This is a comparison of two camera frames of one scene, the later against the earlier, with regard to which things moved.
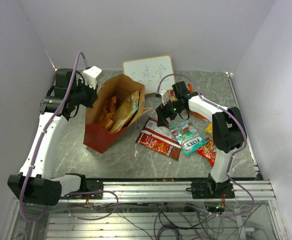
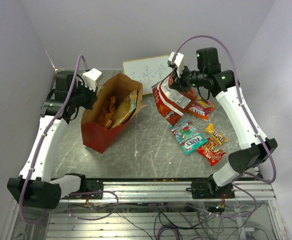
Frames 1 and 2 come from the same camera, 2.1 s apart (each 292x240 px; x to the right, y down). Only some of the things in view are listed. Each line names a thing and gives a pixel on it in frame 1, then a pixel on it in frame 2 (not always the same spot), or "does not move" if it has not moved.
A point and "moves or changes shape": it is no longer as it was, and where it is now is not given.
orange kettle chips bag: (105, 119) does not move
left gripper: (93, 94) does not move
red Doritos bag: (161, 139) moves or changes shape
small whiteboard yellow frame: (149, 72) does not move
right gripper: (162, 112) -> (178, 83)
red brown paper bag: (120, 102) does not move
